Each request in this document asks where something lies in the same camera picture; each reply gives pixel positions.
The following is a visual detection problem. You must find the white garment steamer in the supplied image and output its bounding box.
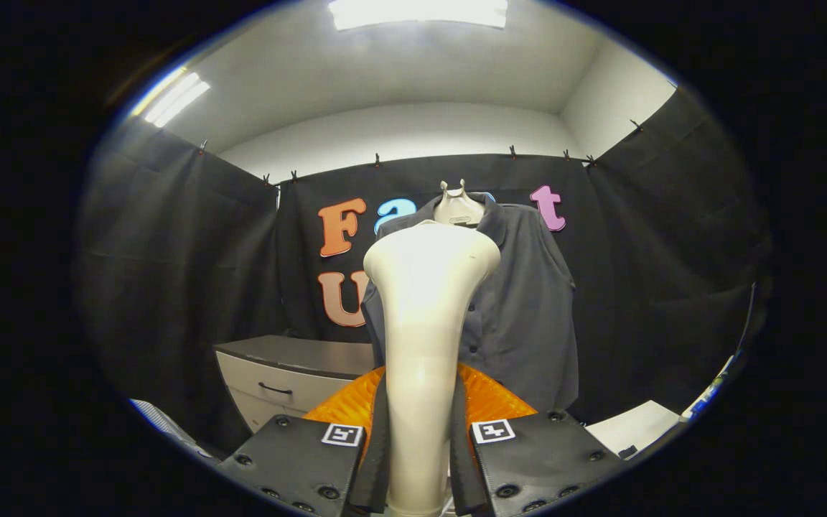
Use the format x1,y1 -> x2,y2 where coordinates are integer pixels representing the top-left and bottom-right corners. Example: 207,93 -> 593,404
363,220 -> 502,517

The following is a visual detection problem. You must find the white mannequin torso stand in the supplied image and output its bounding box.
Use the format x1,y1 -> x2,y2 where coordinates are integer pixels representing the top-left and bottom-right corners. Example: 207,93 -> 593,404
433,180 -> 486,228

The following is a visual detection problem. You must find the dark grey button shirt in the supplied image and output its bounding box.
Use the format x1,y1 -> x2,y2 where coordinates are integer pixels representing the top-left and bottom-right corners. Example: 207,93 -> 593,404
361,192 -> 579,414

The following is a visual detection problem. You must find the grey drawer cabinet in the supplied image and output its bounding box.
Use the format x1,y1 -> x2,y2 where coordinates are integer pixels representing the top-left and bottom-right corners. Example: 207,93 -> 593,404
214,335 -> 378,434

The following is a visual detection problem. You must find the row of black cloth clips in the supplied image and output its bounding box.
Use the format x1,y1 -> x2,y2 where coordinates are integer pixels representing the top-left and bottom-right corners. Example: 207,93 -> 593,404
197,118 -> 644,186

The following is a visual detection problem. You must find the white table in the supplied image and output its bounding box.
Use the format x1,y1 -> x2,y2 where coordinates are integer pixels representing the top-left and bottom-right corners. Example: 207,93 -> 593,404
586,400 -> 681,460

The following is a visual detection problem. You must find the large ceiling light panel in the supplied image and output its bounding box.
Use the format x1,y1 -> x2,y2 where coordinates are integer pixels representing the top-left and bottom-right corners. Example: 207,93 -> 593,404
327,0 -> 509,31

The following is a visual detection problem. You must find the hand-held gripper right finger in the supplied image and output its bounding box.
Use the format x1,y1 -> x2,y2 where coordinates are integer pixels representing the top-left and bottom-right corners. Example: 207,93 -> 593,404
449,363 -> 626,516

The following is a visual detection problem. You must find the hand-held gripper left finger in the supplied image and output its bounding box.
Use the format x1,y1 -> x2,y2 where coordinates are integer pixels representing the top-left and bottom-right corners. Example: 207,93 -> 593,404
216,365 -> 391,517

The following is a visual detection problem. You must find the narrow ceiling light panel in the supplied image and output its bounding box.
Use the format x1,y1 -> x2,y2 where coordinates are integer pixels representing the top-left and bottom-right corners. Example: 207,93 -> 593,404
130,67 -> 211,129

